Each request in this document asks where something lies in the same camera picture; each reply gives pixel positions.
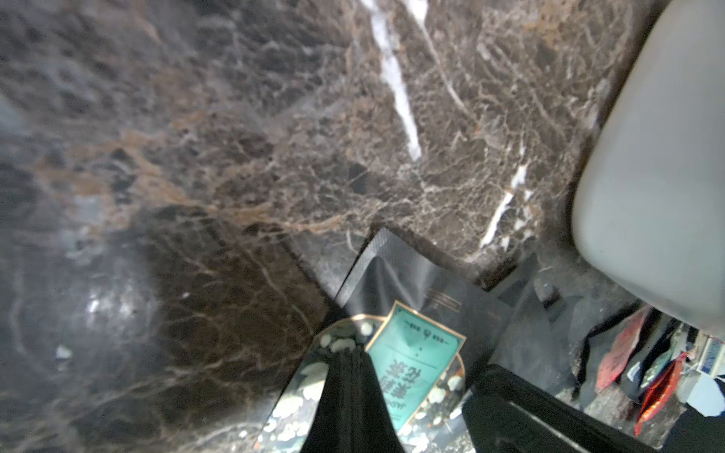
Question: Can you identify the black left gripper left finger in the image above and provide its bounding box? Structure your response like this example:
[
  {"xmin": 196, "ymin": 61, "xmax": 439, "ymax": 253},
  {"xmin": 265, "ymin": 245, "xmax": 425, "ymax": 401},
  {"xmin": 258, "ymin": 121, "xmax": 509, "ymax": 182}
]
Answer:
[{"xmin": 301, "ymin": 347, "xmax": 404, "ymax": 452}]

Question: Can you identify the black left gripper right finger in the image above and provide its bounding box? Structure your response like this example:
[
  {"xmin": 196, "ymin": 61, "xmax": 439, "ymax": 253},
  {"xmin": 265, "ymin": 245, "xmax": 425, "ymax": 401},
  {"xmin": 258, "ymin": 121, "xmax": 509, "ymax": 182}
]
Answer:
[{"xmin": 463, "ymin": 365, "xmax": 653, "ymax": 453}]

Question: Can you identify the teal tea bag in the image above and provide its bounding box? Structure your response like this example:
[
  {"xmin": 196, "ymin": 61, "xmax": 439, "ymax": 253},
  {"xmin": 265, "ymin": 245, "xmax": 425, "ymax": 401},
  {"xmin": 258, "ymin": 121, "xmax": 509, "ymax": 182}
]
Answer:
[{"xmin": 254, "ymin": 228, "xmax": 513, "ymax": 452}]

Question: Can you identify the black tea bag middle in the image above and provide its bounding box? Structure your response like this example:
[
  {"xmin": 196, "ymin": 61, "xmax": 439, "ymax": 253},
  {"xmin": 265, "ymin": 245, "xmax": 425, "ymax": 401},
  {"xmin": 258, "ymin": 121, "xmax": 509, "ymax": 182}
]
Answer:
[{"xmin": 489, "ymin": 254, "xmax": 583, "ymax": 394}]

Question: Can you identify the pink red tea bag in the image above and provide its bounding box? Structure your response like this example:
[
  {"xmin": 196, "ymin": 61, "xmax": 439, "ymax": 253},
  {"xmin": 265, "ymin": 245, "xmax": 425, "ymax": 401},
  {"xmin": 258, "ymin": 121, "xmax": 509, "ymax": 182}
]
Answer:
[{"xmin": 591, "ymin": 307, "xmax": 651, "ymax": 393}]

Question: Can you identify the green jasmine tea bag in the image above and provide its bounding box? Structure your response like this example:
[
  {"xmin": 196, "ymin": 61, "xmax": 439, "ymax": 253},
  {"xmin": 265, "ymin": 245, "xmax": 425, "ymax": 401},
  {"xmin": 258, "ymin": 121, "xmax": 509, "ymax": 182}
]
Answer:
[{"xmin": 640, "ymin": 350, "xmax": 673, "ymax": 390}]

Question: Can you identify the playing card box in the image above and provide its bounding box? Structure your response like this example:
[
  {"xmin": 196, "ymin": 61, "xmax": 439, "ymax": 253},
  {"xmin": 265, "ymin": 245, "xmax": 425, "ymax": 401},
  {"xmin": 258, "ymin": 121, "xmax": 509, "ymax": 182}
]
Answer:
[{"xmin": 698, "ymin": 337, "xmax": 724, "ymax": 378}]

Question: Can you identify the white storage box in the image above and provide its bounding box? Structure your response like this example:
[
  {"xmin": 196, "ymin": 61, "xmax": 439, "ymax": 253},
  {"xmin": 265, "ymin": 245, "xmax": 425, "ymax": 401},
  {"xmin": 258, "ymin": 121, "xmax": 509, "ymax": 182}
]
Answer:
[{"xmin": 572, "ymin": 1, "xmax": 724, "ymax": 338}]

